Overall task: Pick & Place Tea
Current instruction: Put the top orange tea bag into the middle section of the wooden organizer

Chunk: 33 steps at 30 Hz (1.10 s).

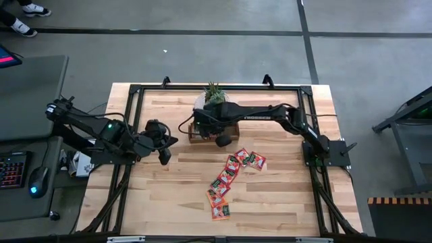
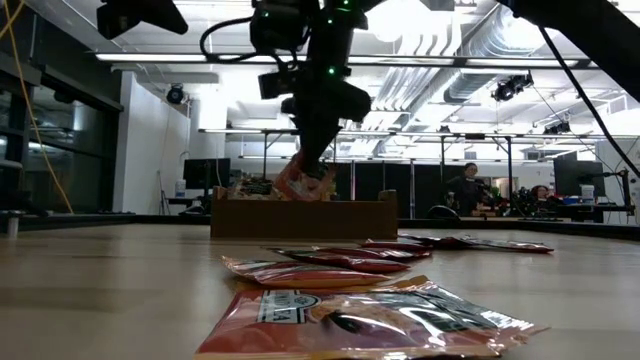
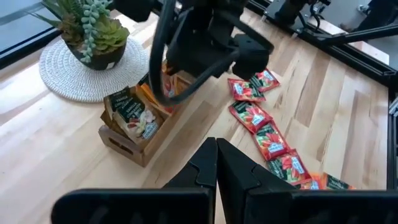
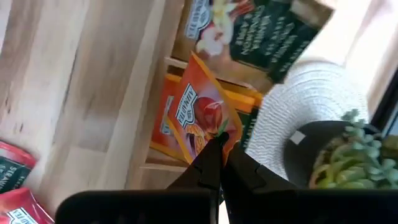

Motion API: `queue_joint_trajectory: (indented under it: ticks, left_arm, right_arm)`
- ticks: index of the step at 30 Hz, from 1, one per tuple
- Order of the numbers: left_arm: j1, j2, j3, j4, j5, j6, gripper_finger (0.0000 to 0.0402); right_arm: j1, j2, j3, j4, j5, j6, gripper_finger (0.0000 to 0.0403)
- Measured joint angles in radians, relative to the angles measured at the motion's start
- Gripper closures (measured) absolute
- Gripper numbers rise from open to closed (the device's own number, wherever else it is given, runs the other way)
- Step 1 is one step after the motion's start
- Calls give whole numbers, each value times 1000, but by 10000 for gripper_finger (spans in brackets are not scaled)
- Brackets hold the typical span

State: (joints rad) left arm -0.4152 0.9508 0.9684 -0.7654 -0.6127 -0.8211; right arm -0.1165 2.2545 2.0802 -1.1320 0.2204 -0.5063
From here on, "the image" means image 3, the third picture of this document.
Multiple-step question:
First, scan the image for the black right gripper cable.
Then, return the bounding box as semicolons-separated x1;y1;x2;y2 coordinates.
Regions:
148;0;242;106

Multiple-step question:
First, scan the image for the succulent plant in black pot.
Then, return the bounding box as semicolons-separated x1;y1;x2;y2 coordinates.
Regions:
30;0;131;71

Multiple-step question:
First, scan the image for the white woven round mat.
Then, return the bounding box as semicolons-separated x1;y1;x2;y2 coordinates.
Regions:
39;35;150;103

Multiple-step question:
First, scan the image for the orange peach tea packet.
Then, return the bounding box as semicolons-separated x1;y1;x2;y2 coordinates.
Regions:
320;172;357;190
161;73;177;100
294;174;323;190
136;81;175;114

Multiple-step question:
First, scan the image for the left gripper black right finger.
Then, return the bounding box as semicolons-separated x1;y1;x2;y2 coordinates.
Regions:
216;138;295;224

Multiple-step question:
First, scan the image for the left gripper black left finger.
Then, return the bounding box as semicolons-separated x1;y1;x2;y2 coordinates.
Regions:
163;136;218;190

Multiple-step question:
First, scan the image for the wooden three-compartment tray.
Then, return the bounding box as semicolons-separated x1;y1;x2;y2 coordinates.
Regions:
98;70;200;168

